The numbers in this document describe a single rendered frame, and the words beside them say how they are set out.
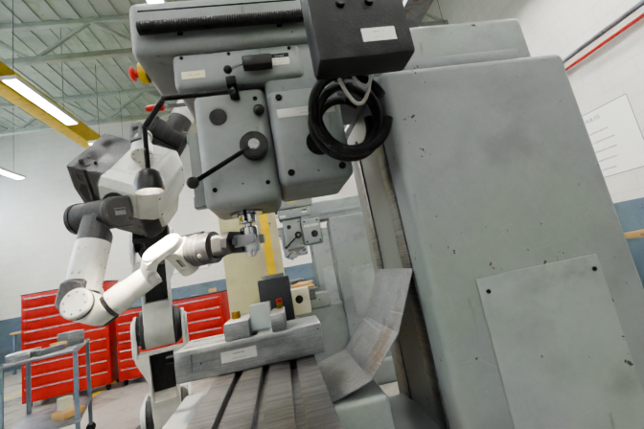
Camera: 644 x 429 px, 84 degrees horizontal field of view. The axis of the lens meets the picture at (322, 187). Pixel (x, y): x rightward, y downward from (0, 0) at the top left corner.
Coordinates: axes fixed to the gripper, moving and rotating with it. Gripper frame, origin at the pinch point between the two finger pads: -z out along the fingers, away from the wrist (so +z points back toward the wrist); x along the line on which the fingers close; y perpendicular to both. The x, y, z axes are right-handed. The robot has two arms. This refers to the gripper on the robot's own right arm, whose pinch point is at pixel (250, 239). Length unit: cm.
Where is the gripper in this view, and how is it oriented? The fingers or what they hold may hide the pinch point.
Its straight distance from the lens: 98.1
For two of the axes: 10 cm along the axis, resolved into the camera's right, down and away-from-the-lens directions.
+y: 1.7, 9.7, -2.0
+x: 3.1, 1.4, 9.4
